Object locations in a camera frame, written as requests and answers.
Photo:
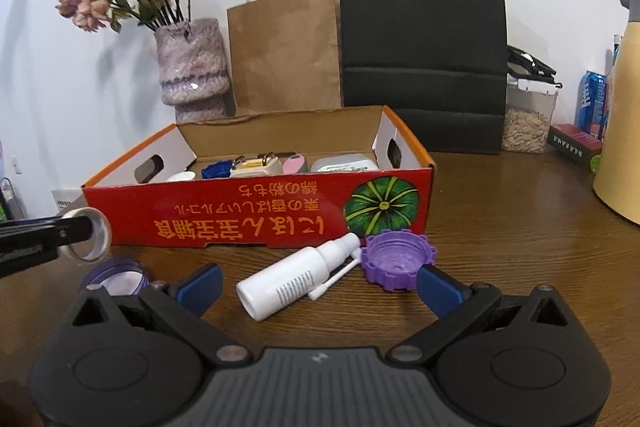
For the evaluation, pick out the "yellow thermos jug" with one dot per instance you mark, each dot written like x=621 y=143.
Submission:
x=617 y=180

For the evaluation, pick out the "black paper bag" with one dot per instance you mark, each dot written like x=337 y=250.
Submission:
x=439 y=64

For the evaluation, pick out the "white spray bottle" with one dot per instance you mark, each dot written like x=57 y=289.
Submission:
x=291 y=278

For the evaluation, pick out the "white remote control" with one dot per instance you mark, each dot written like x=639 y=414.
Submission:
x=182 y=176

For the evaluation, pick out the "blue toothed plastic lid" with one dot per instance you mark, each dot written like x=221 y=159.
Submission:
x=220 y=169

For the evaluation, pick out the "clear white plastic jar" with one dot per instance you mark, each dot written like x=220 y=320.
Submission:
x=355 y=162

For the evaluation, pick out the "purple toothed plastic lid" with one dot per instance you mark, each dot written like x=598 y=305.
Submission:
x=392 y=259

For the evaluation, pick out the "white tape roll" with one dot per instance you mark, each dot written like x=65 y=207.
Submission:
x=84 y=235

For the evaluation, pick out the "blue drink can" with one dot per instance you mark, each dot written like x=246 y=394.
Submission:
x=591 y=104

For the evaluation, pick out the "dark red small box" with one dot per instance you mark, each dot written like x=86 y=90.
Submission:
x=576 y=144

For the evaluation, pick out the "pink pet grooming brush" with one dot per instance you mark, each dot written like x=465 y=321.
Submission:
x=294 y=164

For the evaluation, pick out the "white cube charger plug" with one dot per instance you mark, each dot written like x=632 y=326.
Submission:
x=267 y=164

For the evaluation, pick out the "clear seed container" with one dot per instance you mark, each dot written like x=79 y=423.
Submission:
x=531 y=93

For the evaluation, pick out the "brown paper bag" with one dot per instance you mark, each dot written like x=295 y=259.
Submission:
x=285 y=56

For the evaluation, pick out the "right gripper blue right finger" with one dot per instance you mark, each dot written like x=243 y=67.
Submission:
x=459 y=309

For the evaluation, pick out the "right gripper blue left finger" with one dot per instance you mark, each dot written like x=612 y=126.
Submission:
x=178 y=309

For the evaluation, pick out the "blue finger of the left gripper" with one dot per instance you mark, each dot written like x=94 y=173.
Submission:
x=27 y=243

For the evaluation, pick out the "pink marbled ceramic vase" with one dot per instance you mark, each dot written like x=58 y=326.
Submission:
x=193 y=70

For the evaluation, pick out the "red cardboard box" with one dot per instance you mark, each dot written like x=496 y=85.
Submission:
x=305 y=209

